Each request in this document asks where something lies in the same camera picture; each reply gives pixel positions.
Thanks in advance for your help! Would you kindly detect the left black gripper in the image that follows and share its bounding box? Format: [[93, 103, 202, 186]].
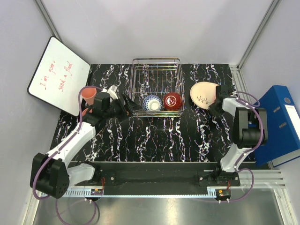
[[104, 93, 143, 122]]

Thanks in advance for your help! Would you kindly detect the blue white patterned bowl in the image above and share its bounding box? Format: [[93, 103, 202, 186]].
[[142, 95, 163, 112]]

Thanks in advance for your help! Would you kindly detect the pink rimmed ceramic plate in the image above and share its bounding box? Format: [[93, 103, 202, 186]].
[[190, 82, 218, 110]]

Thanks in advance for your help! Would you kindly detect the metal wire dish rack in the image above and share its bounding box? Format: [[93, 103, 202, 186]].
[[129, 58, 186, 118]]

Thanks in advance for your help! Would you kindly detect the light pink plastic cup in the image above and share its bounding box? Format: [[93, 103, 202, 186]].
[[81, 87, 97, 105]]

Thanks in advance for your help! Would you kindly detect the salmon pink plastic cup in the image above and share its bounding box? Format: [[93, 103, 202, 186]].
[[82, 108, 89, 116]]

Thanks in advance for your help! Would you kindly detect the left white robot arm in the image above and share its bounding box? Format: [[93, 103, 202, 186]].
[[30, 92, 142, 199]]

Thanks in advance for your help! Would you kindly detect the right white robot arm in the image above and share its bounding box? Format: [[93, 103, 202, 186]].
[[209, 86, 268, 186]]

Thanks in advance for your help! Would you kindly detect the red lacquer bowl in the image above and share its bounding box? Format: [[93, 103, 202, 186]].
[[163, 92, 183, 111]]

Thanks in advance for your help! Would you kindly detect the white dry erase board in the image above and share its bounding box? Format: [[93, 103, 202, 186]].
[[27, 37, 90, 116]]

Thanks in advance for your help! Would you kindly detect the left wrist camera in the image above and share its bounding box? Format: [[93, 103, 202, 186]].
[[102, 85, 119, 102]]

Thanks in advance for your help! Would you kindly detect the blue ring binder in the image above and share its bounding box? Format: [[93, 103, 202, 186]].
[[255, 85, 300, 167]]

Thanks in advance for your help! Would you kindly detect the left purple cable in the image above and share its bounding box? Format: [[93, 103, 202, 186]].
[[32, 87, 100, 225]]

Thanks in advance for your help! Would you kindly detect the white slotted cable duct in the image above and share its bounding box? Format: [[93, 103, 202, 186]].
[[63, 187, 104, 197]]

